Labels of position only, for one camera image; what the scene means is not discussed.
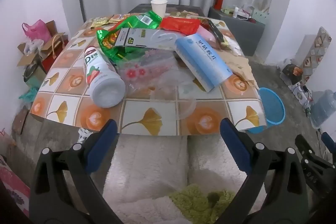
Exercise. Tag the blue white medicine box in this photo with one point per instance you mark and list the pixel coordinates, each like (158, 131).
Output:
(202, 61)

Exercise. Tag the pink plastic bag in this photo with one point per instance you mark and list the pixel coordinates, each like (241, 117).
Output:
(36, 31)

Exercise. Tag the black snack wrapper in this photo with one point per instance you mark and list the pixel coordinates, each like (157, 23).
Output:
(218, 31)

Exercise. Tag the white fluffy cloth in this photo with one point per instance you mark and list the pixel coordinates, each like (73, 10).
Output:
(147, 174)

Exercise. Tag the grey cabinet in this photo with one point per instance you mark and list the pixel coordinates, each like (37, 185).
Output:
(236, 32)

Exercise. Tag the cardboard box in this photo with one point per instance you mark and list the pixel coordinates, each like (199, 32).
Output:
(29, 56)

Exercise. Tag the brown paper gift bag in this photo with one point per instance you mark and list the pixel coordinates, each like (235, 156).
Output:
(56, 45)

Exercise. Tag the olive snack packet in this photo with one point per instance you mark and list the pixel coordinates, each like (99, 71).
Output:
(181, 14)

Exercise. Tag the clear plastic lid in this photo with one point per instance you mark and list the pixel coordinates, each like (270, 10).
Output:
(189, 108)

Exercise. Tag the pink floral cloth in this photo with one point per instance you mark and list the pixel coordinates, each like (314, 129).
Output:
(13, 184)

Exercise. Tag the dark low table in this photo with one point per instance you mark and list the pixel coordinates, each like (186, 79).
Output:
(183, 7)

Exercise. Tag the patterned upright board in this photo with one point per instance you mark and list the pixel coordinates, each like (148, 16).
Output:
(317, 53)

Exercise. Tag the clear plastic bottle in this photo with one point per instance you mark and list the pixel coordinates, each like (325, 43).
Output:
(252, 5)

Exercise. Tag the green snack bag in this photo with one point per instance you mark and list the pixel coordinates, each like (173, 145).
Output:
(107, 40)

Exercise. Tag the red snack packet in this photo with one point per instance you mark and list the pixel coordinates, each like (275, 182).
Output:
(178, 25)

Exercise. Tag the large water jug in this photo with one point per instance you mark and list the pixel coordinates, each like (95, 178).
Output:
(324, 108)

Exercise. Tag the pink packet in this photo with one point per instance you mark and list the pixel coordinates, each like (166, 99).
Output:
(207, 35)

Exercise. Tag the dark bag with orange print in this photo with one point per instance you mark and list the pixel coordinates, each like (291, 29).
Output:
(291, 74)

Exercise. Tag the red thermos bottle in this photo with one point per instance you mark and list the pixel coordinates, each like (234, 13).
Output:
(218, 1)

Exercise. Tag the mint green box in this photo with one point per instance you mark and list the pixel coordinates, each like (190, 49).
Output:
(261, 16)

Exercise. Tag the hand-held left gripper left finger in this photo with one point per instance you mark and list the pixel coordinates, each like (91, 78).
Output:
(103, 145)

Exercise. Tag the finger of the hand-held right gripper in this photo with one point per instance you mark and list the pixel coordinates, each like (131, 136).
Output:
(329, 141)
(309, 161)

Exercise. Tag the white paper cup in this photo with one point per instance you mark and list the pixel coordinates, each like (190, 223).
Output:
(158, 7)

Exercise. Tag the green fluffy cloth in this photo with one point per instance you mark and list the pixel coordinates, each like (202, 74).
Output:
(194, 203)

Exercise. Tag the white power strip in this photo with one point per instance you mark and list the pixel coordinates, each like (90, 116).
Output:
(302, 96)

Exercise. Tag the teal plastic bag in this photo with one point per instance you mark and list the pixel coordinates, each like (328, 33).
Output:
(29, 96)

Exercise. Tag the clear flowered plastic bag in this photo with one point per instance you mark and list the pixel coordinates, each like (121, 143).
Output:
(136, 72)

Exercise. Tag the white strawberry yogurt bottle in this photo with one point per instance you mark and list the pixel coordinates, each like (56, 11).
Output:
(105, 82)

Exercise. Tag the blue plastic wastebasket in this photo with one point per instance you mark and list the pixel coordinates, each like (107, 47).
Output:
(273, 108)

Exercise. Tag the white crumpled wrapper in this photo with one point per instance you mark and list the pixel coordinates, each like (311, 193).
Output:
(232, 47)

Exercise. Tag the red gift bag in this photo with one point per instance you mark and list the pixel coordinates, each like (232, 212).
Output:
(48, 62)

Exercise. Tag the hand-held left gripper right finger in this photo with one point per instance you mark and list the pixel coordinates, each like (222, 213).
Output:
(235, 146)

